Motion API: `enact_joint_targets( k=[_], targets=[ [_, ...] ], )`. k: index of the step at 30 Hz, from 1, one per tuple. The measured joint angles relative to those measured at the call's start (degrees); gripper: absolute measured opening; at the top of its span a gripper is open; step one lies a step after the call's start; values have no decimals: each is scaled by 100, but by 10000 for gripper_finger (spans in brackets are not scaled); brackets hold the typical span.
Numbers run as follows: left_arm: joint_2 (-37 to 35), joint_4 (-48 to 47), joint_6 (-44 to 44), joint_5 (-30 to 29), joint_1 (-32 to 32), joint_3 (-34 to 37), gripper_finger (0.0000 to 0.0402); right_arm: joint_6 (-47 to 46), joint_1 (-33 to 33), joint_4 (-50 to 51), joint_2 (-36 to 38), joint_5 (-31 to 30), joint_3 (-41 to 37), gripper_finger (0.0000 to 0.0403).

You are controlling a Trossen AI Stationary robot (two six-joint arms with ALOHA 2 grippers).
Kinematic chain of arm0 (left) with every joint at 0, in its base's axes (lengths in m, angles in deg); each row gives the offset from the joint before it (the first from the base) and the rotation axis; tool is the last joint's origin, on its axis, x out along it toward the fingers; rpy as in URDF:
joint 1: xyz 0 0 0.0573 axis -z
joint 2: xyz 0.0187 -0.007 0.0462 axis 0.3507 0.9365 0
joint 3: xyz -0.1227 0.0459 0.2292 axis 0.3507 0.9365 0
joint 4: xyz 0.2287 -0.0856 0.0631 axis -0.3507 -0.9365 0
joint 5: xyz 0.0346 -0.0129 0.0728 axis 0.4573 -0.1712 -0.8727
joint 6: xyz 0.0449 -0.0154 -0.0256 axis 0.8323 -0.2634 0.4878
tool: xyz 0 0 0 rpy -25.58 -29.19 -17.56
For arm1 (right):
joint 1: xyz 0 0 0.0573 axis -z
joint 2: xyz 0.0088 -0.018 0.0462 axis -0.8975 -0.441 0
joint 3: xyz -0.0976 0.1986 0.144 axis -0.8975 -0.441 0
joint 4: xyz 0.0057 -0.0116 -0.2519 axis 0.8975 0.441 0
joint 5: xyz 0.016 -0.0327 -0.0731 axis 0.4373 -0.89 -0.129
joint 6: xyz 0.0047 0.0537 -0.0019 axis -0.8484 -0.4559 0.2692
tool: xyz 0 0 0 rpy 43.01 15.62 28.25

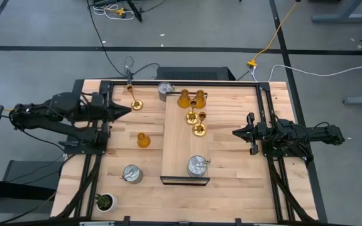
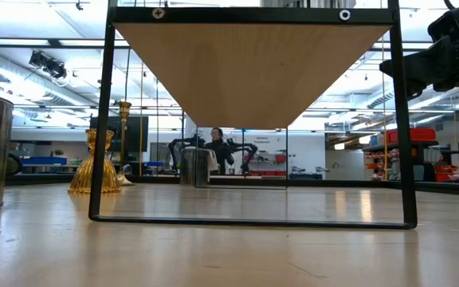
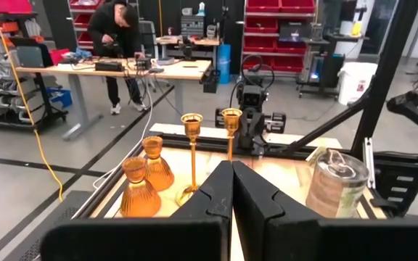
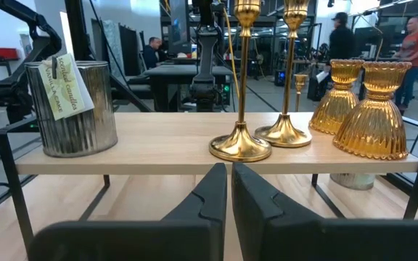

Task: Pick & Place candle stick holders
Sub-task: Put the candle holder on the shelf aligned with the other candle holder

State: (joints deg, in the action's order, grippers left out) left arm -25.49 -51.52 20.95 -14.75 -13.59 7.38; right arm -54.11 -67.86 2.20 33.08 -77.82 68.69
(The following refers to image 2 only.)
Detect tall brass candlestick holder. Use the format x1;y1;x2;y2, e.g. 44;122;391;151
116;100;135;187

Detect amber ribbed glass candle holder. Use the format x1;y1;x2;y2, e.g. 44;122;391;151
68;128;122;195

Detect red storage bin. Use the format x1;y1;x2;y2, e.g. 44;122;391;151
384;127;437;144

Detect storage rack with bins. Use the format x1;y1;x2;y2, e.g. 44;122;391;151
363;127;459;183

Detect wooden riser shelf black legs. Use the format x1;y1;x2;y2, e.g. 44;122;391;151
88;0;418;230

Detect person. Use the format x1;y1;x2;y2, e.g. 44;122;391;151
204;126;234;175

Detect blue storage bin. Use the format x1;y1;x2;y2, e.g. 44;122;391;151
20;155;68;167

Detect thin yellow hanging cord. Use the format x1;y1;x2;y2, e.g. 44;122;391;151
139;59;144;177

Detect black wall monitor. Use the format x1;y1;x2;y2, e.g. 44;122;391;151
89;116;150;153

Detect black ceiling camera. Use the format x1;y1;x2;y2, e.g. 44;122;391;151
28;50;68;80

